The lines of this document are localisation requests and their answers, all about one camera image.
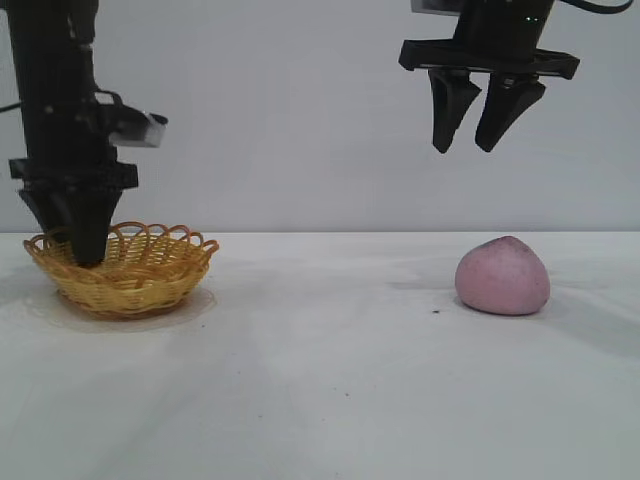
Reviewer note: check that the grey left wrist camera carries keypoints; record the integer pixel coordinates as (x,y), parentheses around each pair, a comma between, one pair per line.
(135,127)

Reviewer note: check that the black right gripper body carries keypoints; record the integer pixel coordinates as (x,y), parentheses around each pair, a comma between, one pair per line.
(500,30)

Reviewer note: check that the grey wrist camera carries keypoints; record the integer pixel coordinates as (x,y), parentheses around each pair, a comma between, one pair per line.
(432,5)
(135,127)

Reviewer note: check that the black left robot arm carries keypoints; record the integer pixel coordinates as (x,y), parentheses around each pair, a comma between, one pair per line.
(47,45)

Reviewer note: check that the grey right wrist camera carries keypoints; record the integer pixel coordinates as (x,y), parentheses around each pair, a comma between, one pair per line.
(432,5)

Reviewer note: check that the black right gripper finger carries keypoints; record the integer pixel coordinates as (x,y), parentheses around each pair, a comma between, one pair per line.
(447,110)
(505,110)

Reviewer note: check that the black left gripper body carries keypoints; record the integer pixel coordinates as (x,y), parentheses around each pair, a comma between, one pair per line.
(65,140)

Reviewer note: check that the yellow woven wicker basket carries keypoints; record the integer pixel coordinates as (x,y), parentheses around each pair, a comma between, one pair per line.
(135,280)

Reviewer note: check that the pink peach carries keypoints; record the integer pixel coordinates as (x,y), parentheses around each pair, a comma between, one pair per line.
(502,277)

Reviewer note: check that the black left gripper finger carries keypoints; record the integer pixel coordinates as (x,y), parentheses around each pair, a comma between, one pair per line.
(92,225)
(47,210)

